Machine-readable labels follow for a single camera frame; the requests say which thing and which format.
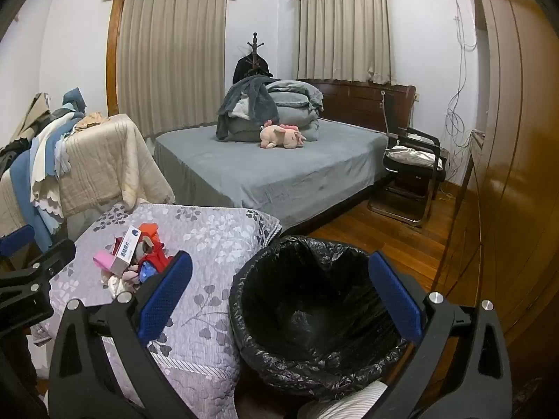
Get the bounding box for striped grey cloth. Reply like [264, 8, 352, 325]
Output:
[297, 382, 389, 419]

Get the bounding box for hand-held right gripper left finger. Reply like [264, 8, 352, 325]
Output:
[47, 250, 197, 419]

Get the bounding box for grey floral quilt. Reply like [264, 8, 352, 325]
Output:
[49, 203, 284, 419]

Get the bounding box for blue cloth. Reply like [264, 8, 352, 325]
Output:
[9, 113, 66, 249]

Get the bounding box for white scalloped cloth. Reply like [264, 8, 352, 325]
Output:
[30, 111, 73, 220]

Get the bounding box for dark coat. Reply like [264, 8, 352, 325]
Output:
[233, 52, 272, 84]

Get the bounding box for beige quilt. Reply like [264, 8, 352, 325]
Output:
[0, 113, 176, 236]

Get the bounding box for beige crumpled cloth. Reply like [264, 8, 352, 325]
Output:
[73, 111, 111, 132]

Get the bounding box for wooden window frame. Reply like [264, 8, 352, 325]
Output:
[107, 0, 126, 116]

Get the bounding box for black folding chair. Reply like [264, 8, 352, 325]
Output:
[367, 126, 447, 228]

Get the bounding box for white cardboard box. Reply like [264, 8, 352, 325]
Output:
[111, 225, 143, 273]

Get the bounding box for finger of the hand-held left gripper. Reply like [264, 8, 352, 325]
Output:
[0, 225, 36, 257]
[0, 238, 78, 291]

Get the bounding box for narrow beige curtain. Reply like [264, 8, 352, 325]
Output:
[298, 0, 394, 84]

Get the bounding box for wide beige curtain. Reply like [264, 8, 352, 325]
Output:
[118, 0, 228, 138]

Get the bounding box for pale pink crumpled cloth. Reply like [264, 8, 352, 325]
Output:
[120, 266, 143, 291]

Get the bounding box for hanging wall cables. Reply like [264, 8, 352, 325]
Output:
[442, 0, 480, 177]

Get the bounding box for wooden headboard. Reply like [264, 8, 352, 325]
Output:
[297, 79, 416, 134]

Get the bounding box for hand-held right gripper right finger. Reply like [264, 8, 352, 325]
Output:
[362, 252, 513, 419]

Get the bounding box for wooden coat rack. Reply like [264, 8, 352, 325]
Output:
[245, 32, 268, 75]

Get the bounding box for dark clothes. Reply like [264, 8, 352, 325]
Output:
[0, 137, 33, 179]

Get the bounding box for pink plush pig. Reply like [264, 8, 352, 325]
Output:
[259, 120, 306, 149]

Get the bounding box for tan cloth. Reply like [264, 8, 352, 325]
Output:
[9, 91, 52, 142]

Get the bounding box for dark grey fleece blanket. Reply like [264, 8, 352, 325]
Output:
[215, 75, 278, 141]

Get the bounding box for silver grey seat cushion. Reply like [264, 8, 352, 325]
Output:
[384, 145, 443, 167]

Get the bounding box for folded light grey duvet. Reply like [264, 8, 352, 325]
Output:
[227, 79, 325, 142]

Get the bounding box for white crumpled tissue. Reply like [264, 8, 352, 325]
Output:
[107, 273, 127, 298]

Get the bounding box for grey-blue cloth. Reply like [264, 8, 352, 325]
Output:
[61, 87, 90, 116]

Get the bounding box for orange mesh cloth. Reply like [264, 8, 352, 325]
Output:
[139, 222, 160, 245]

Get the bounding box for bed with grey sheet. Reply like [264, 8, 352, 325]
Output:
[153, 118, 391, 232]

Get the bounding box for trash bin with black liner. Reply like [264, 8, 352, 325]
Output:
[228, 235, 426, 391]

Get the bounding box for red cloth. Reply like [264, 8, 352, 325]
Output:
[137, 244, 176, 272]

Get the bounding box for pink packet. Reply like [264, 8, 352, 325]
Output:
[92, 251, 115, 273]

